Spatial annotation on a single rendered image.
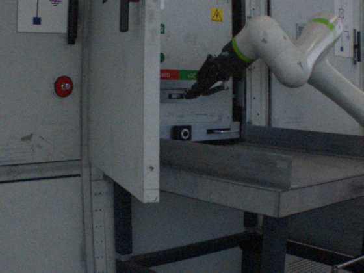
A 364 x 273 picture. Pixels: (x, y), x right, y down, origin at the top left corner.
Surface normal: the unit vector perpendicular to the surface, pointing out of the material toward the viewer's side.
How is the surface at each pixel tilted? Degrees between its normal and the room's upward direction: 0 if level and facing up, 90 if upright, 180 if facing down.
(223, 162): 90
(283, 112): 90
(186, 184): 90
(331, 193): 90
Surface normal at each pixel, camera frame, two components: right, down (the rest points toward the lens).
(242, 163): -0.79, 0.05
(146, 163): 0.32, 0.10
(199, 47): 0.62, 0.08
